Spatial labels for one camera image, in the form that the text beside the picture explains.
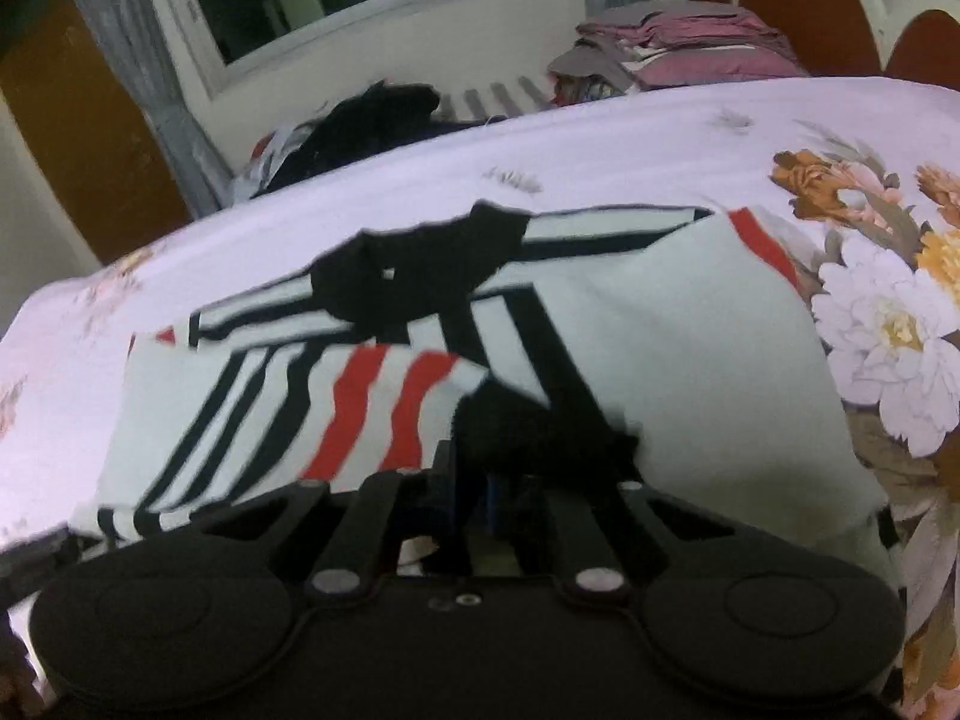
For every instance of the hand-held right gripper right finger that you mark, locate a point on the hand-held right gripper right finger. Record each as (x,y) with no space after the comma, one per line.
(517,499)

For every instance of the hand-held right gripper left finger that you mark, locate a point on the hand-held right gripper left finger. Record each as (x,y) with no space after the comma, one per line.
(450,491)

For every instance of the striped white black red garment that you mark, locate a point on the striped white black red garment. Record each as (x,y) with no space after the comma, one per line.
(675,352)

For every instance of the pile of dark clothes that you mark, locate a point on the pile of dark clothes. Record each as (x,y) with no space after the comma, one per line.
(360,124)

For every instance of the stack of folded pink clothes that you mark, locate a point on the stack of folded pink clothes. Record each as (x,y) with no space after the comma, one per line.
(697,45)

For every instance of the floral bed sheet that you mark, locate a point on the floral bed sheet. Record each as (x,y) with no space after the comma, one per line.
(600,157)

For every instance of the grey striped cloth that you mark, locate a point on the grey striped cloth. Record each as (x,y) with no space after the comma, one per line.
(495,99)

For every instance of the brown wooden door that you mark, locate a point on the brown wooden door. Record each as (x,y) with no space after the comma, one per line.
(82,127)

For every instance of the white framed window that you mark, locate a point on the white framed window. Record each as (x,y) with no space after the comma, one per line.
(315,0)

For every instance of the brown and white headboard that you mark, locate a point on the brown and white headboard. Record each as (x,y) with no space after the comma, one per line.
(810,7)

